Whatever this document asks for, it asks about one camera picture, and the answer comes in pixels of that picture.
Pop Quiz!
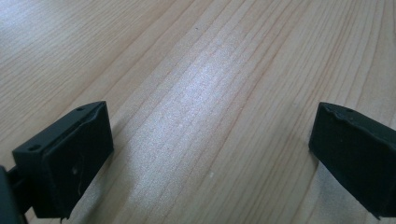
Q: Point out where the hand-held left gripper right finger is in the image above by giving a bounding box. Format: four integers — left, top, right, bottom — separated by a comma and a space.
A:
307, 101, 396, 220

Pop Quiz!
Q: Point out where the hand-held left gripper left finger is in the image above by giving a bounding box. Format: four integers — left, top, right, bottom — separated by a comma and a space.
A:
11, 100, 115, 220

